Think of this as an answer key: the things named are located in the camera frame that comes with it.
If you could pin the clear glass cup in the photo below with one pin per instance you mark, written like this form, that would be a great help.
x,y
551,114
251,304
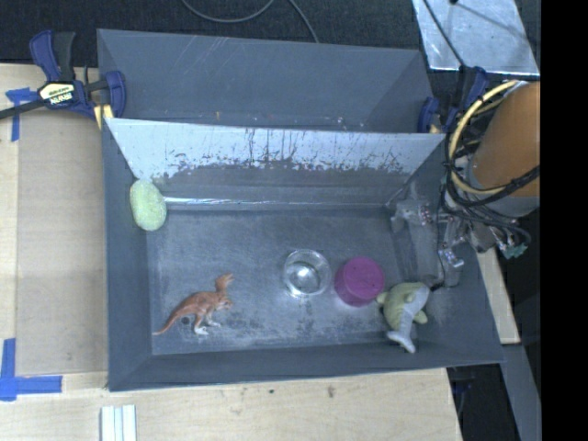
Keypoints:
x,y
307,274

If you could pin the grey metal bin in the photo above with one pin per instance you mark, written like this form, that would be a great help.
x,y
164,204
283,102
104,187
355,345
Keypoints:
x,y
257,246

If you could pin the green and grey plush shark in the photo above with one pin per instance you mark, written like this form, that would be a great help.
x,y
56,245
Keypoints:
x,y
402,306

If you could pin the magenta plastic cup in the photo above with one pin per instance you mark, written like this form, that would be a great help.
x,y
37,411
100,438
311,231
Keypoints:
x,y
359,280

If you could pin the pale wood board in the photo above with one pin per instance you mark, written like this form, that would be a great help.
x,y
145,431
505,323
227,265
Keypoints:
x,y
59,246

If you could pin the pale green oval sponge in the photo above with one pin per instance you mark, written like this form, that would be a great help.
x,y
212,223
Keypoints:
x,y
148,206

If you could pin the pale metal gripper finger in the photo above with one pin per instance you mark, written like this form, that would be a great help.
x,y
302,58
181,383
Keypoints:
x,y
450,264
411,214

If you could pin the orange toy dinosaur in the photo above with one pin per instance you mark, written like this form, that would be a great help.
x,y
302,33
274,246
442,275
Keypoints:
x,y
197,304

